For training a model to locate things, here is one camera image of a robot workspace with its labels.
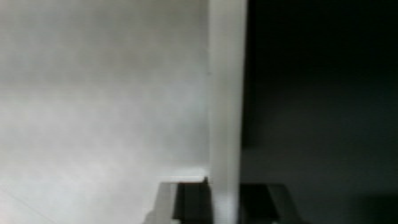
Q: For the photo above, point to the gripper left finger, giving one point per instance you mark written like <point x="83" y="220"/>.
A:
<point x="181" y="204"/>

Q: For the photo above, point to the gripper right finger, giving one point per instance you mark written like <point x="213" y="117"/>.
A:
<point x="266" y="206"/>

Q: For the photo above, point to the white desk top tray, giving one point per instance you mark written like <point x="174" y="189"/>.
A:
<point x="121" y="78"/>

